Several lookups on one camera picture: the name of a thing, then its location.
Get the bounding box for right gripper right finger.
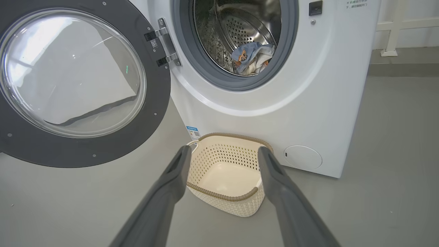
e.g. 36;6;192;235
258;146;342;247

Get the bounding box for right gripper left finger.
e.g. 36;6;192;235
110;145;192;247

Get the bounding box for round white filter cover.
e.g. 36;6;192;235
283;145;323;170

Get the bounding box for blue bear-print clothes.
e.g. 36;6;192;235
231;42;276;76

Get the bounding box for white railing post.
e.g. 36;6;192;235
376;0;439;57

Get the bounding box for metal washer door hinge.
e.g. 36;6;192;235
144;18;182;67

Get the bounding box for cream perforated laundry basket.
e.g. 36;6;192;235
186;133;274;218

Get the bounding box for white front-load washing machine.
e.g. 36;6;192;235
130;0;382;179

